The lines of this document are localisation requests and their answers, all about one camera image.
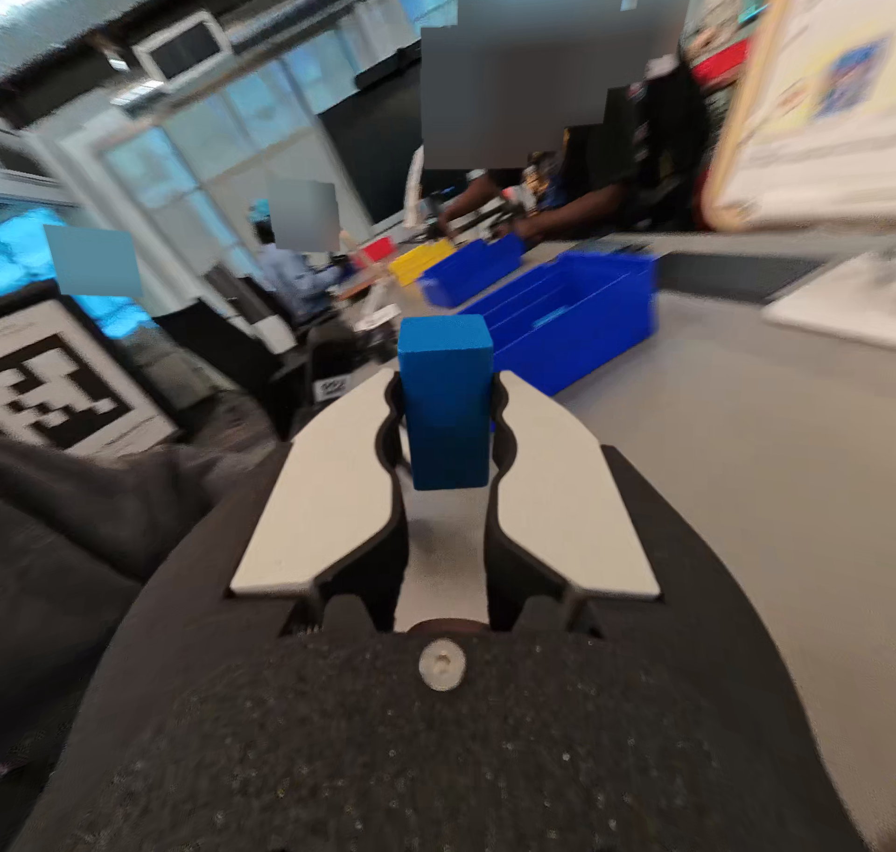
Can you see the printed marker board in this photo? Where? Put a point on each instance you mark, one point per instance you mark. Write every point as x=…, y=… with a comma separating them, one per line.
x=70, y=383

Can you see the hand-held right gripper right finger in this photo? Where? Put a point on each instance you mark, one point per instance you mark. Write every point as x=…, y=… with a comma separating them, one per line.
x=574, y=505

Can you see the red plastic bin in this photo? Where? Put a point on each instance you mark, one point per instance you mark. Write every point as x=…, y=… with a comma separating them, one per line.
x=375, y=250

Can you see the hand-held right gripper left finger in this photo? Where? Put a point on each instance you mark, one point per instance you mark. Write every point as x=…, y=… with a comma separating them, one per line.
x=319, y=505

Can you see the yellow plastic bin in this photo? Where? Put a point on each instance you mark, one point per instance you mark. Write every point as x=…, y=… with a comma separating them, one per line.
x=417, y=260

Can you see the blue plastic bin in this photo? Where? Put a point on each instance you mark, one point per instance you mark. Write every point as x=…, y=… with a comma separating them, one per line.
x=588, y=306
x=469, y=271

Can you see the clipboard with instruction sheet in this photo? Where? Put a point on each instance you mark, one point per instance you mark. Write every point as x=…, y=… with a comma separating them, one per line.
x=812, y=96

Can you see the black monitor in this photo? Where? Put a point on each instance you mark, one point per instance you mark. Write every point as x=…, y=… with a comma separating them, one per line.
x=378, y=138

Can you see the black office chair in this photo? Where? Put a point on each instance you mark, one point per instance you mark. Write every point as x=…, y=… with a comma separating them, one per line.
x=231, y=355

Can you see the white air vent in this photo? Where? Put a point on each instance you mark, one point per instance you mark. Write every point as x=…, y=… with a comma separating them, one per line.
x=185, y=47

